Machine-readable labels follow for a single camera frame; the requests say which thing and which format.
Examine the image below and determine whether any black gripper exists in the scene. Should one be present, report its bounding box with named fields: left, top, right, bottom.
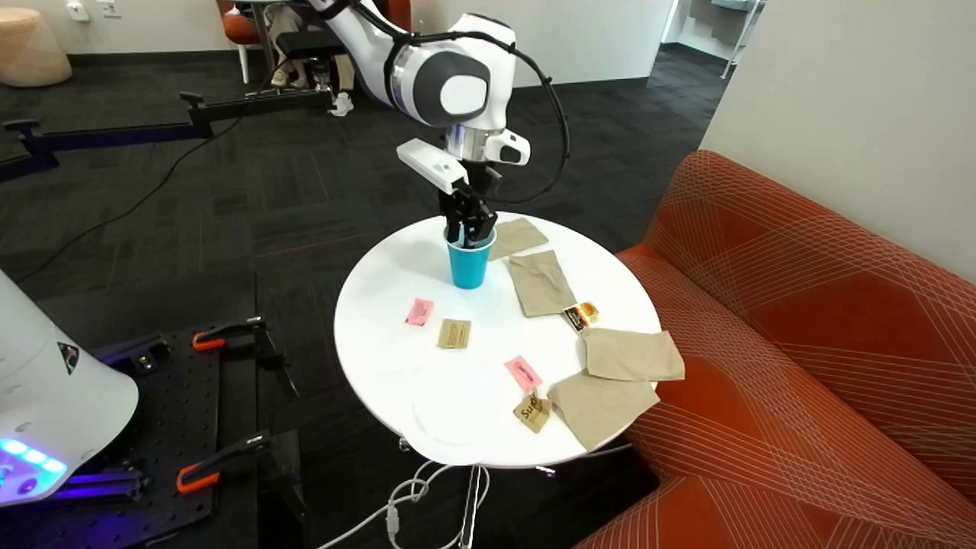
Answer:
left=438, top=161, right=500, bottom=247

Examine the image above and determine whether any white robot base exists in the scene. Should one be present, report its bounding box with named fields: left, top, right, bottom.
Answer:
left=0, top=271, right=140, bottom=505

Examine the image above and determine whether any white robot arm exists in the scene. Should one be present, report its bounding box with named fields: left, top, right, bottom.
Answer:
left=304, top=0, right=529, bottom=247

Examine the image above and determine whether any brown napkin behind cup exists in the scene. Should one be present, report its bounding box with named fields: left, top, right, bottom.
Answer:
left=490, top=219, right=545, bottom=258

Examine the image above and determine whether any blue plastic cup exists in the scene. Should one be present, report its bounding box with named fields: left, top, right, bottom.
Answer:
left=448, top=241, right=490, bottom=289

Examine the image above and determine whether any brown napkin centre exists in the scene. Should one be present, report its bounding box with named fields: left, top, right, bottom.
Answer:
left=507, top=251, right=576, bottom=317

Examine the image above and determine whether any pink sweetener packet far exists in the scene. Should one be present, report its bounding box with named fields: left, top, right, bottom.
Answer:
left=404, top=298, right=433, bottom=328

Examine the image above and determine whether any brown sugar packet flat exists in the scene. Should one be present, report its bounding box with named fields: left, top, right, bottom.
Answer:
left=438, top=319, right=471, bottom=349

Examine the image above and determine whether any torn sugar packet centre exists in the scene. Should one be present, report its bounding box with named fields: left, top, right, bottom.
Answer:
left=564, top=302, right=599, bottom=330

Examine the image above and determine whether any pink sweetener packet near plate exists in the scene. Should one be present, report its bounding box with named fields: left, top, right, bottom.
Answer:
left=507, top=356, right=539, bottom=393

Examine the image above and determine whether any white plastic plate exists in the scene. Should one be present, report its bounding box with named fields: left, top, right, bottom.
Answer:
left=403, top=382, right=483, bottom=464

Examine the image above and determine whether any crumpled brown sugar packet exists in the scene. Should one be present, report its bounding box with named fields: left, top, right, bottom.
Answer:
left=512, top=393, right=552, bottom=434

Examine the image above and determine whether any brown napkin by sofa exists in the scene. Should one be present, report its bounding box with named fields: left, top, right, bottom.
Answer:
left=581, top=330, right=685, bottom=382

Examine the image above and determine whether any brown napkin near plate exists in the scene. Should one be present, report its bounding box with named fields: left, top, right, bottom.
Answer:
left=548, top=376, right=659, bottom=449

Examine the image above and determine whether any orange clamp upper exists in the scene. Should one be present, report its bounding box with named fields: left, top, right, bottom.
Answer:
left=188, top=317, right=265, bottom=355

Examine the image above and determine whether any orange clamp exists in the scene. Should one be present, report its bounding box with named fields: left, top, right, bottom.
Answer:
left=188, top=317, right=265, bottom=355
left=174, top=434, right=267, bottom=496

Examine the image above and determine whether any orange chair background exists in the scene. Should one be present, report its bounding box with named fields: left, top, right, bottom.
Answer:
left=213, top=0, right=262, bottom=84

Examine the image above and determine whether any orange clamp lower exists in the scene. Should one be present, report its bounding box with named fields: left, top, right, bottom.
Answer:
left=174, top=434, right=267, bottom=496

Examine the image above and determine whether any orange patterned sofa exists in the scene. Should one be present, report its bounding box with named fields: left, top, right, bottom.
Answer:
left=579, top=151, right=976, bottom=549

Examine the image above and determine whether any beige round stool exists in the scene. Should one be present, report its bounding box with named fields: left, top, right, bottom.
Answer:
left=0, top=7, right=74, bottom=88

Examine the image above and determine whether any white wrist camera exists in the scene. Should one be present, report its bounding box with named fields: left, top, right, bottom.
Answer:
left=395, top=138, right=465, bottom=196

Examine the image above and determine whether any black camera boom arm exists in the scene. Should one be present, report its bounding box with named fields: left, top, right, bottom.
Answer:
left=0, top=93, right=329, bottom=183

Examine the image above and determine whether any white cable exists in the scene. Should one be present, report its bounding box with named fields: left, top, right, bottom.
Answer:
left=314, top=458, right=561, bottom=549

